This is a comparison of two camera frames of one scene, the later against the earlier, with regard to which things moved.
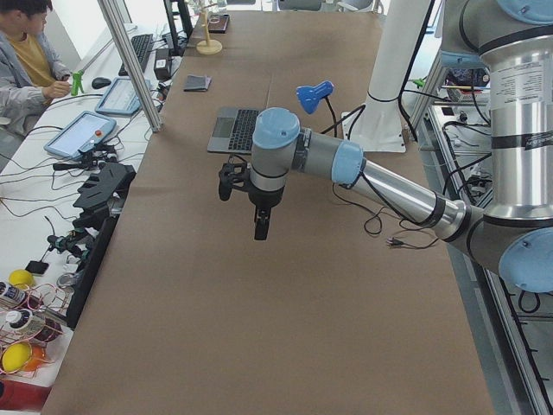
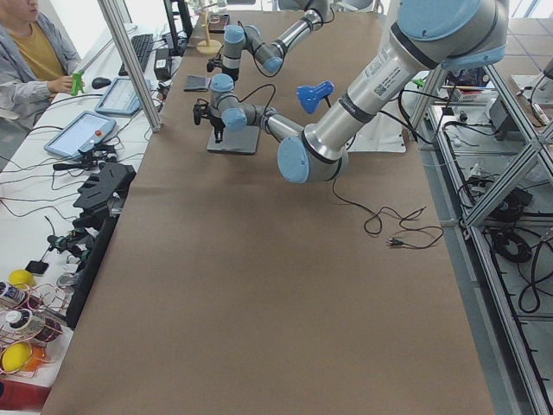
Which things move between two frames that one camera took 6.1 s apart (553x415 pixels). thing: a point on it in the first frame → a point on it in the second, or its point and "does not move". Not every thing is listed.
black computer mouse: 99,82 does not move
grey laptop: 232,130 does not move
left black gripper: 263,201 → 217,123
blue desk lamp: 310,96 does not move
